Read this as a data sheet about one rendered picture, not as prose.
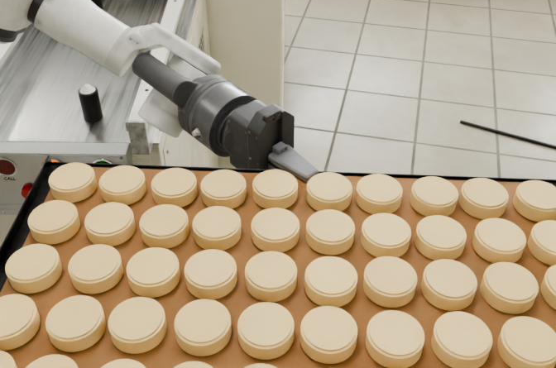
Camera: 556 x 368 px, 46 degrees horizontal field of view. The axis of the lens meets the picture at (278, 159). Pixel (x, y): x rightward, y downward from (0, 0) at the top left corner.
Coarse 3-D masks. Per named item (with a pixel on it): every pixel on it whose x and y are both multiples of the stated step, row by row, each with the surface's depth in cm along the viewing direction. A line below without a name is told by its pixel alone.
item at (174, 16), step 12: (168, 0) 133; (180, 0) 133; (168, 12) 128; (180, 12) 131; (168, 24) 125; (180, 24) 131; (180, 36) 132; (168, 60) 118; (144, 84) 108; (144, 96) 106; (132, 108) 103; (132, 120) 100; (144, 120) 100; (132, 132) 101; (144, 132) 101; (132, 144) 102; (144, 144) 102
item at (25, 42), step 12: (24, 36) 125; (36, 36) 131; (0, 48) 117; (12, 48) 120; (24, 48) 125; (0, 60) 114; (12, 60) 120; (24, 60) 125; (0, 72) 115; (12, 72) 120; (0, 84) 115; (0, 96) 115
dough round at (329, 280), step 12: (312, 264) 62; (324, 264) 62; (336, 264) 62; (348, 264) 62; (312, 276) 61; (324, 276) 61; (336, 276) 61; (348, 276) 61; (312, 288) 60; (324, 288) 60; (336, 288) 60; (348, 288) 60; (312, 300) 61; (324, 300) 60; (336, 300) 60; (348, 300) 61
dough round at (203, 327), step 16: (192, 304) 59; (208, 304) 59; (176, 320) 57; (192, 320) 57; (208, 320) 57; (224, 320) 57; (176, 336) 57; (192, 336) 56; (208, 336) 56; (224, 336) 56; (192, 352) 56; (208, 352) 56
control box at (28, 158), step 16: (0, 144) 106; (16, 144) 106; (32, 144) 106; (48, 144) 106; (64, 144) 106; (80, 144) 106; (96, 144) 106; (112, 144) 106; (128, 144) 106; (16, 160) 105; (32, 160) 105; (64, 160) 104; (80, 160) 104; (96, 160) 104; (112, 160) 104; (128, 160) 105; (0, 176) 107; (16, 176) 107; (32, 176) 107; (0, 192) 109; (16, 192) 109; (0, 208) 112; (16, 208) 111
